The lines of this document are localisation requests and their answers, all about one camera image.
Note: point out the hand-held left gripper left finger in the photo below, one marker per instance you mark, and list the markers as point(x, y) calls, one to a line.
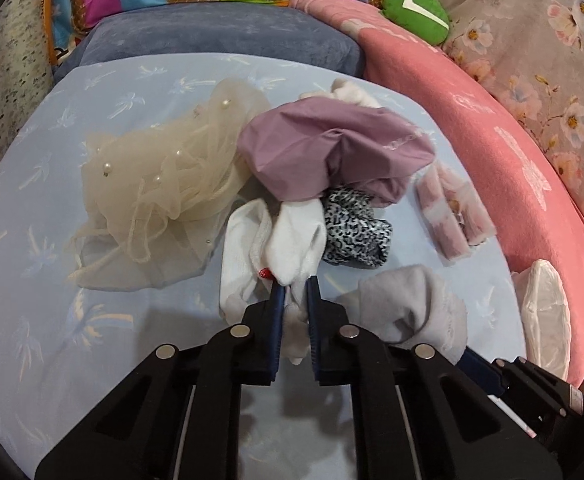
point(278, 310)

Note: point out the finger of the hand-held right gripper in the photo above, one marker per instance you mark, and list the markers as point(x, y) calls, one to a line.
point(481, 372)
point(571, 435)

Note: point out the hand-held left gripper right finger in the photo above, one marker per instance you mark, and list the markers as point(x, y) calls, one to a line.
point(314, 310)

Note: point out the white bin with plastic liner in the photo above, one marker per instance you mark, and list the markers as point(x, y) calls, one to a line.
point(546, 310)

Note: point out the grey sock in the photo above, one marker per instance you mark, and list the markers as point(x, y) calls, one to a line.
point(411, 300)

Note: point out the white sock with red mark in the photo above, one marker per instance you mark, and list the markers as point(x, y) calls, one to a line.
point(242, 250)

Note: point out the leopard print scrunchie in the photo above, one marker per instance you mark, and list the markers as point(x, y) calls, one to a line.
point(351, 230)

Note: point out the pink striped sock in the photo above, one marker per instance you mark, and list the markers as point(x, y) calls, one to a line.
point(451, 215)

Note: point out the mauve cloth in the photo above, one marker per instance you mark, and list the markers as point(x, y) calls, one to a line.
point(322, 140)

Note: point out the beige tulle with pearls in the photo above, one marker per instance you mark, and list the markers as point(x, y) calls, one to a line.
point(162, 170)

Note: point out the white fluffy cloth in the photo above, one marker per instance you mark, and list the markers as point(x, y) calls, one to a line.
point(351, 92)

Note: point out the light blue palm print cloth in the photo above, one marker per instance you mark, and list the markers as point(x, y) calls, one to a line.
point(72, 210)

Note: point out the pink blanket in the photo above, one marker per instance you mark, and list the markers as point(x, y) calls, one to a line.
point(471, 110)

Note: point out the blue-grey cushion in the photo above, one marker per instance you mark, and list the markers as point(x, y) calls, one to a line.
point(222, 35)

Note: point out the green check mark pillow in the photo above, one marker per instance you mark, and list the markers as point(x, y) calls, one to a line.
point(414, 10)

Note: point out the grey floral blanket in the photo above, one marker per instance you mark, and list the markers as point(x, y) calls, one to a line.
point(546, 35)

